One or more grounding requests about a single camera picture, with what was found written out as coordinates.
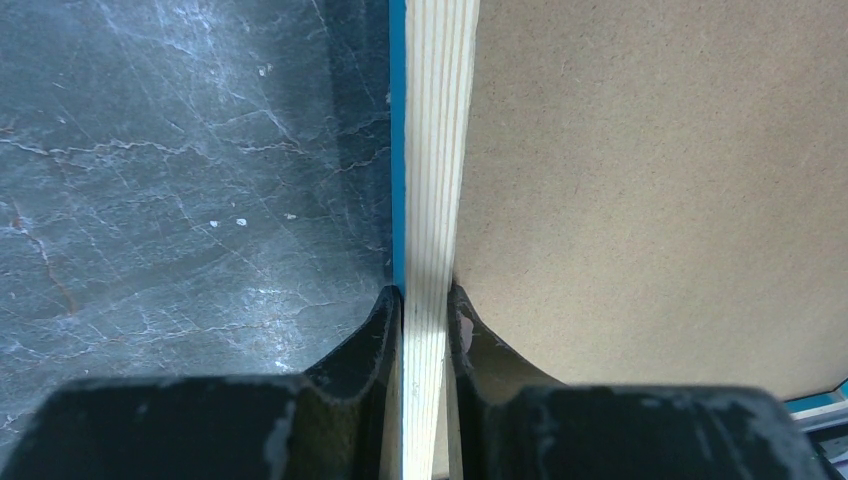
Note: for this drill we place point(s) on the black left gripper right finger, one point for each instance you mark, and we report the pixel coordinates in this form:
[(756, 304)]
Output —
[(507, 419)]

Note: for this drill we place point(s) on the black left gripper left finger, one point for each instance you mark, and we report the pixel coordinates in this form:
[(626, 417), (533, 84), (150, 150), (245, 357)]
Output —
[(335, 420)]

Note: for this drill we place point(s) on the wooden picture frame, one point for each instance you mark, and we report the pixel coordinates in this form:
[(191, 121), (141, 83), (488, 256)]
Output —
[(430, 166)]

